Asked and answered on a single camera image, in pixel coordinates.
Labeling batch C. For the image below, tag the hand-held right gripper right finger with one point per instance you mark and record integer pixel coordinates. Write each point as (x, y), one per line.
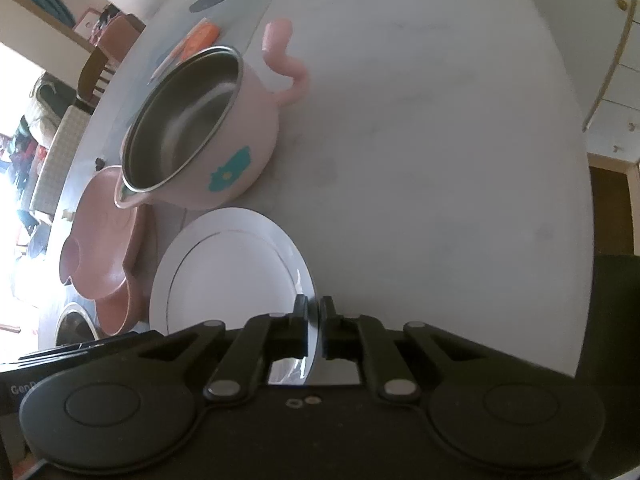
(327, 330)

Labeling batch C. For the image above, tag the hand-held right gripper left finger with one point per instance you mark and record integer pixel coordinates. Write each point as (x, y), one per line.
(300, 325)

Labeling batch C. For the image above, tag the small metal bowl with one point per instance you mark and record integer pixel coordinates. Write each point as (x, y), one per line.
(75, 327)

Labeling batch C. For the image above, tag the white round plate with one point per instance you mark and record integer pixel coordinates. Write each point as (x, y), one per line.
(230, 280)

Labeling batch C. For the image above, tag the pink lobed divided plate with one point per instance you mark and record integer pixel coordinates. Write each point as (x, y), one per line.
(100, 240)

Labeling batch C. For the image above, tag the pink bowl with steel liner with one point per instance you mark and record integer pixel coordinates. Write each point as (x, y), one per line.
(245, 125)

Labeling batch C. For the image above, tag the checkered cushion seat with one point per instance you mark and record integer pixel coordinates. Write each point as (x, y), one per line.
(55, 160)

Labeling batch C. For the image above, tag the pink pen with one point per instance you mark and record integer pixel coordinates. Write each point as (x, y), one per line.
(170, 57)

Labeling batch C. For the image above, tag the dusty pink garment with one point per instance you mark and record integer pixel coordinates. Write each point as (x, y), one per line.
(120, 35)

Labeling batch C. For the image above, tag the wooden shelf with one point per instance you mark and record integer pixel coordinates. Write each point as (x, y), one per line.
(45, 20)

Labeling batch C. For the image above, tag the white drawer cabinet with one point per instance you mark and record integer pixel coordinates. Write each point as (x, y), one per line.
(625, 110)

